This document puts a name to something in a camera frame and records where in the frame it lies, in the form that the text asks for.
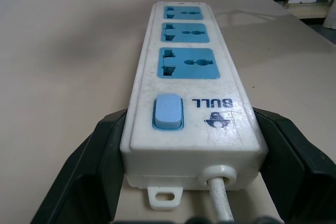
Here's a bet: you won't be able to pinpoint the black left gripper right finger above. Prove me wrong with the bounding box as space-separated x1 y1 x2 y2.
252 106 336 224

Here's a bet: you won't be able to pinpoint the white power strip cord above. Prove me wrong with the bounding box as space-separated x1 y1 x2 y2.
207 176 235 222

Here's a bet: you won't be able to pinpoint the white power strip blue sockets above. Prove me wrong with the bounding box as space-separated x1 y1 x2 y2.
119 1 269 210

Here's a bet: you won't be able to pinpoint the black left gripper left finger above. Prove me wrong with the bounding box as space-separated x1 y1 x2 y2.
30 109 129 224

